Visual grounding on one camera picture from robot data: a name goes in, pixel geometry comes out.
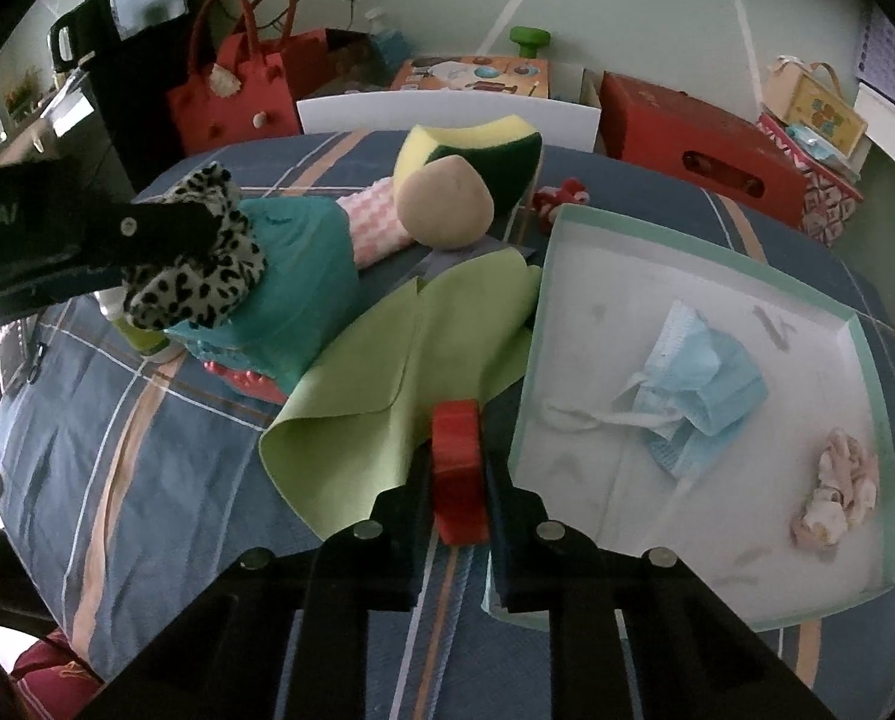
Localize white shelf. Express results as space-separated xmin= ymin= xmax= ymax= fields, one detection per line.
xmin=854 ymin=82 xmax=895 ymax=158

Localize beige box with strap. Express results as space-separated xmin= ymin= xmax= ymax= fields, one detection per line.
xmin=762 ymin=56 xmax=872 ymax=166

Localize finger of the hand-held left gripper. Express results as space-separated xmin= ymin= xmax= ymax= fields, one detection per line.
xmin=79 ymin=202 xmax=225 ymax=272

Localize colourful printed toy box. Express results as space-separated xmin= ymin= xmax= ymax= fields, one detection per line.
xmin=388 ymin=55 xmax=552 ymax=100

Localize leopard print cloth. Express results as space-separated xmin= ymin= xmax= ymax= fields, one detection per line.
xmin=121 ymin=163 xmax=268 ymax=331

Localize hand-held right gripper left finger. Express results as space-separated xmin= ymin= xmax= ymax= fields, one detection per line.
xmin=76 ymin=454 xmax=441 ymax=720

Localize blue face mask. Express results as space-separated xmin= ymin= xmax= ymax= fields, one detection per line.
xmin=544 ymin=300 xmax=770 ymax=481

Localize yellow green sponge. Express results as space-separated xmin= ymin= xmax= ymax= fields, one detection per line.
xmin=393 ymin=114 xmax=544 ymax=217

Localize dark red open box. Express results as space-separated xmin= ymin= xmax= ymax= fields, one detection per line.
xmin=286 ymin=28 xmax=396 ymax=102

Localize purple dotted calendar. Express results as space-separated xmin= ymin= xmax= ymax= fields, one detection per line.
xmin=856 ymin=11 xmax=895 ymax=91

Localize light green cloth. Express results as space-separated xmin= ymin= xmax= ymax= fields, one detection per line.
xmin=258 ymin=247 xmax=544 ymax=541

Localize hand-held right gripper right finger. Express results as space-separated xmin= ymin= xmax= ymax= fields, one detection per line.
xmin=479 ymin=416 xmax=842 ymax=720

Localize red box with handle slot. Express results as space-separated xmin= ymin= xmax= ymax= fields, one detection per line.
xmin=598 ymin=71 xmax=809 ymax=230

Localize teal tissue pack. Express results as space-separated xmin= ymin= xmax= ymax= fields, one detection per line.
xmin=166 ymin=195 xmax=362 ymax=398

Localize red white yarn toy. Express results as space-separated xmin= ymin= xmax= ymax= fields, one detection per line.
xmin=531 ymin=178 xmax=591 ymax=233

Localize red plastic toy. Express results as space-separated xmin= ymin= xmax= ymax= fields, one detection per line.
xmin=203 ymin=360 xmax=291 ymax=402

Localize tan round lid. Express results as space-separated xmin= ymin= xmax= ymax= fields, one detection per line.
xmin=394 ymin=155 xmax=495 ymax=247

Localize pink white knit cloth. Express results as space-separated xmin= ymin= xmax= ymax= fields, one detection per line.
xmin=334 ymin=176 xmax=418 ymax=271

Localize white box with green rim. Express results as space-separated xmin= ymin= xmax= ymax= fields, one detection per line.
xmin=481 ymin=204 xmax=895 ymax=631

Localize blue plaid bed sheet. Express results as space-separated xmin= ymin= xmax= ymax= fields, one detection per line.
xmin=0 ymin=131 xmax=895 ymax=720

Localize green tissue packet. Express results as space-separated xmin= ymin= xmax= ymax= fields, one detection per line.
xmin=102 ymin=292 xmax=174 ymax=357

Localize red plastic ring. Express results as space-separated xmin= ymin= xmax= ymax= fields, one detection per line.
xmin=430 ymin=401 xmax=493 ymax=547

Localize blue tissue box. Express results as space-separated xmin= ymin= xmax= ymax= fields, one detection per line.
xmin=364 ymin=7 xmax=411 ymax=61

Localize black appliance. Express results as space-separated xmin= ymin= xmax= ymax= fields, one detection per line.
xmin=48 ymin=0 xmax=197 ymax=166

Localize red felt handbag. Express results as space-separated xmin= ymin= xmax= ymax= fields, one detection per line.
xmin=166 ymin=0 xmax=327 ymax=158

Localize white bed board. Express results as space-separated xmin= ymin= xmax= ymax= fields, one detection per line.
xmin=297 ymin=90 xmax=602 ymax=155

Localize green knob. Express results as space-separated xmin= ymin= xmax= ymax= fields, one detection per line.
xmin=508 ymin=26 xmax=553 ymax=59

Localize pink scrunchie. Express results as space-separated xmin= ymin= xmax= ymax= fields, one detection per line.
xmin=791 ymin=427 xmax=879 ymax=550

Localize red patterned cloth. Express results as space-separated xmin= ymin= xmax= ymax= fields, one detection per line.
xmin=12 ymin=630 xmax=103 ymax=706

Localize red white patterned box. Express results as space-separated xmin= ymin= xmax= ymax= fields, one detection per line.
xmin=755 ymin=114 xmax=864 ymax=245

